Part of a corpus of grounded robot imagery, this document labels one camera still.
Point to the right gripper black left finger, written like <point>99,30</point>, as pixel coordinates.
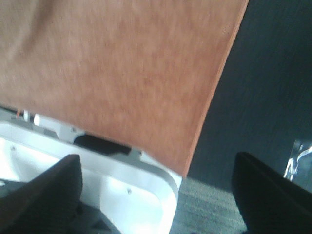
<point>46,204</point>

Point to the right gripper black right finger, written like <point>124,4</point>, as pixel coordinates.
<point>267,202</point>

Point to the brown microfibre towel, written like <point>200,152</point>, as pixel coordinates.
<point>139,72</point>

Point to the clear tape strip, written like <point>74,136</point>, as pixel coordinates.
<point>300,159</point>

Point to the grey perforated laundry basket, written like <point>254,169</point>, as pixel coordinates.
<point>137,197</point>

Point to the black table cloth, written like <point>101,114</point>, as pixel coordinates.
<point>262,105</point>

